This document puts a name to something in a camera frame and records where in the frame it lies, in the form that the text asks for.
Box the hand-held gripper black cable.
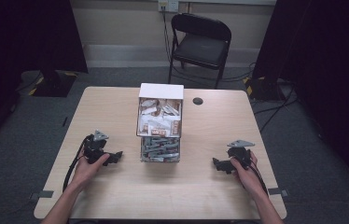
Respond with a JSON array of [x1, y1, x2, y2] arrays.
[[245, 157, 270, 196], [62, 135, 91, 193]]

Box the person's left hand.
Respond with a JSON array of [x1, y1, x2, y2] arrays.
[[70, 147, 111, 191]]

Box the person's right hand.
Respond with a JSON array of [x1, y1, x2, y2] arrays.
[[230, 150, 269, 201]]

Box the white wall outlet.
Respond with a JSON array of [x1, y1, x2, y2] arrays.
[[158, 0, 180, 13]]

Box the black curtain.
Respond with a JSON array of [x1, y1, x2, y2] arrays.
[[252, 0, 349, 200], [0, 0, 89, 157]]

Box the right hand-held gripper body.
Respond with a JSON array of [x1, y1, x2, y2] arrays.
[[217, 139, 257, 174]]

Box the black folding chair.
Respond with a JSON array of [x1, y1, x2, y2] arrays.
[[167, 12, 232, 90]]

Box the black floor cable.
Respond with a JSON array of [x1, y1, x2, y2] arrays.
[[252, 81, 301, 134]]

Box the white two-tier organizer box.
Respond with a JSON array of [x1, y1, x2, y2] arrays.
[[135, 82, 185, 163]]

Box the left hand-held gripper black cable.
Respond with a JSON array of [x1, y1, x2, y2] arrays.
[[62, 135, 91, 193]]

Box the black stand base yellow stripes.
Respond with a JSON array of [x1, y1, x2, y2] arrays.
[[27, 70, 79, 98], [243, 76, 290, 103]]

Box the right hand-held gripper black cable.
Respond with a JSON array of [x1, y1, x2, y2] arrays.
[[245, 157, 270, 196]]

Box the pile of brown white packets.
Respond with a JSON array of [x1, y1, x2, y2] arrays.
[[138, 98, 182, 137]]

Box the gray tape strip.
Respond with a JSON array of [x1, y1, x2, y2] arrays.
[[267, 188, 289, 198], [28, 189, 55, 201]]

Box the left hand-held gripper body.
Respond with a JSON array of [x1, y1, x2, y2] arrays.
[[83, 130, 117, 166]]

